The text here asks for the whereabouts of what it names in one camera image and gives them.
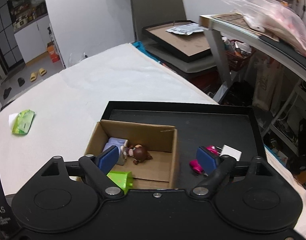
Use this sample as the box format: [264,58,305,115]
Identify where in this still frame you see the red basket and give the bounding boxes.
[225,39,255,72]

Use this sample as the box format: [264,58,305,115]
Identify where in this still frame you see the green tissue pack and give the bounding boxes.
[12,109,36,136]

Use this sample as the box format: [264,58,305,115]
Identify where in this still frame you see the lilac toy box beige lid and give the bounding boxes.
[103,137,130,166]

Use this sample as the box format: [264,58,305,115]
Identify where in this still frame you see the teal cloth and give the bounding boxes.
[132,41,150,52]

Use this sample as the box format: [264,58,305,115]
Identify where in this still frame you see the brown-haired doll figure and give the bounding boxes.
[128,144,153,166]

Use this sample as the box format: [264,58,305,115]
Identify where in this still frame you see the black tray with cardboard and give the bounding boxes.
[142,20,213,63]

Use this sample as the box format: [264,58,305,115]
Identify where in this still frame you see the clear plastic bag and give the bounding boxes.
[217,0,306,57]

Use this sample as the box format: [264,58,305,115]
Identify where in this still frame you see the beige tote bag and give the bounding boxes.
[253,55,283,112]

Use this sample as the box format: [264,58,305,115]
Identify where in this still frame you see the white printed paper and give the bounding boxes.
[165,22,206,35]

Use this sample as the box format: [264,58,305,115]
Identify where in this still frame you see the white rectangular block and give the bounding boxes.
[219,144,242,161]

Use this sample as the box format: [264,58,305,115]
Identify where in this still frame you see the grey chair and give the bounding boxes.
[129,0,218,74]

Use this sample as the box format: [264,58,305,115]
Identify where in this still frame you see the green toy block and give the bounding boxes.
[107,170,134,195]

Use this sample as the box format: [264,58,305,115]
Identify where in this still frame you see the white cabinet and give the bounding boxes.
[7,12,61,65]

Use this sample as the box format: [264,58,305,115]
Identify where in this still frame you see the shallow black tray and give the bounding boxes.
[100,101,267,190]

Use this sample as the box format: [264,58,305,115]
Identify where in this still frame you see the brown cardboard box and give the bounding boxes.
[77,120,178,190]

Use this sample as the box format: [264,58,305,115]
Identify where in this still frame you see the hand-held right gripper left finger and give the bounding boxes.
[40,145,125,198]

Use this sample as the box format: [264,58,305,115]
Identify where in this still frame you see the orange carton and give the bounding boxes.
[46,42,60,63]

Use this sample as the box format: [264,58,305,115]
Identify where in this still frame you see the pink toy figure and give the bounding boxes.
[189,145,219,175]

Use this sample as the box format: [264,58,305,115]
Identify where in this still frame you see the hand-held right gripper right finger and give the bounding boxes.
[190,146,275,198]

